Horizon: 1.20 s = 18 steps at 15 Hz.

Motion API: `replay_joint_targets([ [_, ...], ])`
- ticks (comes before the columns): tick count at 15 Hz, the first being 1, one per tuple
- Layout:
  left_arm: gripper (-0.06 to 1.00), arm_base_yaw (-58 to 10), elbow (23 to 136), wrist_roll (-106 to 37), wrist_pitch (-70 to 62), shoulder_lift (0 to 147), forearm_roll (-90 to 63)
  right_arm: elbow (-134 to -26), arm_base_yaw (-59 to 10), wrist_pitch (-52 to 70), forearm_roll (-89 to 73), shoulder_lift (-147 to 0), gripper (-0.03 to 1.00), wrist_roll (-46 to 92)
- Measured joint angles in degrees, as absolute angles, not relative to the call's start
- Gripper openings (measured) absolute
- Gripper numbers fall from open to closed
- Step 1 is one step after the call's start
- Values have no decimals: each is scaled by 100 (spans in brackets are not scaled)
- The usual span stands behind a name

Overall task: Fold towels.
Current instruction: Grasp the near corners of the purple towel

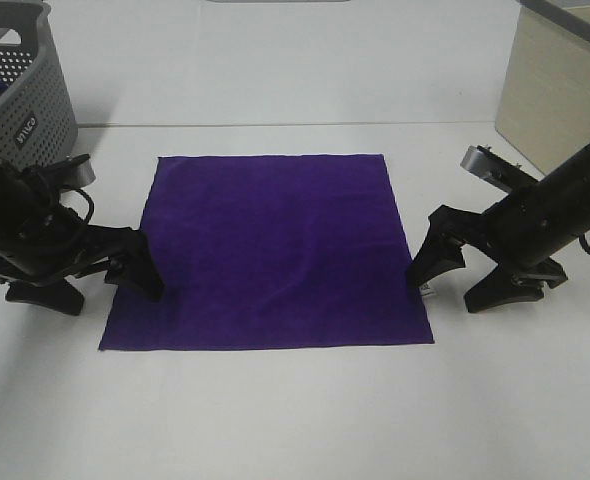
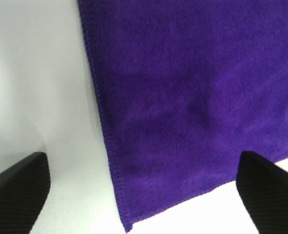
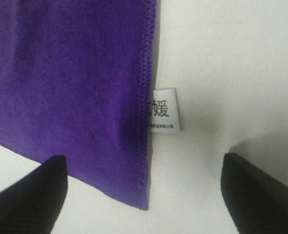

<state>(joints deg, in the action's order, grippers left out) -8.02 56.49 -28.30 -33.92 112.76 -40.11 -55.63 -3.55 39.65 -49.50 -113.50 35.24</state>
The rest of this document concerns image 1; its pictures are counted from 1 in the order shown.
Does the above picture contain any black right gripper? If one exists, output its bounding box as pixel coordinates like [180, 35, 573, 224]
[406, 172, 575, 313]

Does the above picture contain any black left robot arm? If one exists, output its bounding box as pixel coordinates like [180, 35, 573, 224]
[0, 154, 164, 316]

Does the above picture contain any purple towel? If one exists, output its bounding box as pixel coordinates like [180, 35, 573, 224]
[100, 154, 434, 351]

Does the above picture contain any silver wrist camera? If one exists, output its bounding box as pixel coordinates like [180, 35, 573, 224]
[55, 154, 96, 188]
[460, 145, 538, 194]

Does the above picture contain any beige storage box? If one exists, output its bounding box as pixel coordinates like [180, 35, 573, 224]
[495, 1, 590, 173]

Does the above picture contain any grey perforated plastic basket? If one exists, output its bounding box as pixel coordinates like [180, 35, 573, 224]
[0, 1, 78, 171]

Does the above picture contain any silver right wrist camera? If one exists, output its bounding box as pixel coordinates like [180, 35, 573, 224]
[460, 145, 538, 194]

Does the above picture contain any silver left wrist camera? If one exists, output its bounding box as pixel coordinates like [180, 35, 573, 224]
[55, 154, 96, 188]

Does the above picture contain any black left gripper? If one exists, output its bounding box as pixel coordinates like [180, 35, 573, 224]
[0, 184, 164, 315]

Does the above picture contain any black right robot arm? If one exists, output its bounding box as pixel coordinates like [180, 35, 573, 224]
[406, 142, 590, 313]

